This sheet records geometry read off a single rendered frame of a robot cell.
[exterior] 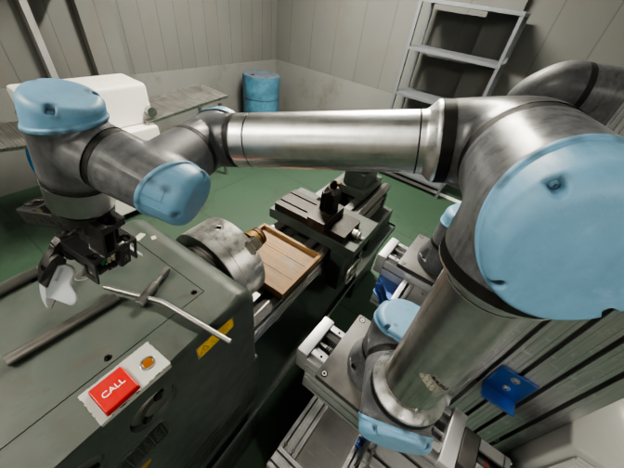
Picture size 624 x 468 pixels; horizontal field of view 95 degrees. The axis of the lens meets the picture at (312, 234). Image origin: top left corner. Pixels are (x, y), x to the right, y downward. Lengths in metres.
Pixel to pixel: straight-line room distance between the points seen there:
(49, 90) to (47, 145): 0.05
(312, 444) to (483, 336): 1.43
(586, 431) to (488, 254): 0.72
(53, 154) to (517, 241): 0.42
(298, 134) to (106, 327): 0.60
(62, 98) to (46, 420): 0.53
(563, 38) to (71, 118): 3.98
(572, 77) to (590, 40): 3.20
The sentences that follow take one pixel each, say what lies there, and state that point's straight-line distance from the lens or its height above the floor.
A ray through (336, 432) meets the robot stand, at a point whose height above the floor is 0.21.
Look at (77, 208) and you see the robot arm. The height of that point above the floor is 1.62.
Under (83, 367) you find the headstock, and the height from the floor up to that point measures 1.25.
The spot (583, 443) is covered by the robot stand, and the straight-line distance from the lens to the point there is 0.90.
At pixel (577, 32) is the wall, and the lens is 4.06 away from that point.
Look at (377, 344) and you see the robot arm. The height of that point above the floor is 1.36.
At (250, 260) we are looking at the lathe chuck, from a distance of 0.95.
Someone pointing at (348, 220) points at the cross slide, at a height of 0.97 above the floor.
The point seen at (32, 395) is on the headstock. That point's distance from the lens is 0.77.
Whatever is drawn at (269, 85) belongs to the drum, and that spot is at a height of 0.75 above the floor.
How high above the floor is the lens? 1.86
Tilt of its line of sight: 40 degrees down
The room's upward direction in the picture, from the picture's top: 9 degrees clockwise
